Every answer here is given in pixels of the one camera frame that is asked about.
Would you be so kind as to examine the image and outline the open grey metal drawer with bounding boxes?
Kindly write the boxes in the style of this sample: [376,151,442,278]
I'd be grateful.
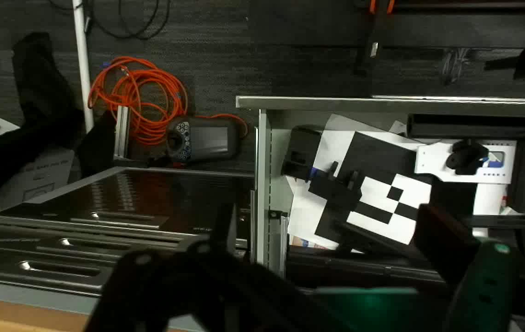
[236,95,525,287]

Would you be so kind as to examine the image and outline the orange coiled cable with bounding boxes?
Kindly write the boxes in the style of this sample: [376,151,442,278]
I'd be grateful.
[87,55,249,147]

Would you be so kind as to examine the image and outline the black white checker board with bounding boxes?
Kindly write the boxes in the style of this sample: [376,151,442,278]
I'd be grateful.
[310,129,435,250]

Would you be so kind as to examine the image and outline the black knob part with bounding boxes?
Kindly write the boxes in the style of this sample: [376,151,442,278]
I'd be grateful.
[446,138,489,175]

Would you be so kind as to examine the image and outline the grey teach pendant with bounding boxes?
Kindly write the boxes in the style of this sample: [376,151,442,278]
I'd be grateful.
[166,118,238,164]

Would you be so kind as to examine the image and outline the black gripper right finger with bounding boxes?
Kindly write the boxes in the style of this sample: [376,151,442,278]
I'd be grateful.
[417,204,520,332]

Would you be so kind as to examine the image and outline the white plastic bracket plate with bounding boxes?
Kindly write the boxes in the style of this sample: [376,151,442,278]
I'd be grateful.
[415,138,518,184]

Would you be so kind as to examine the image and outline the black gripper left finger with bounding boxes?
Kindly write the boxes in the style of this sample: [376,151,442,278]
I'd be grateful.
[83,247,288,332]

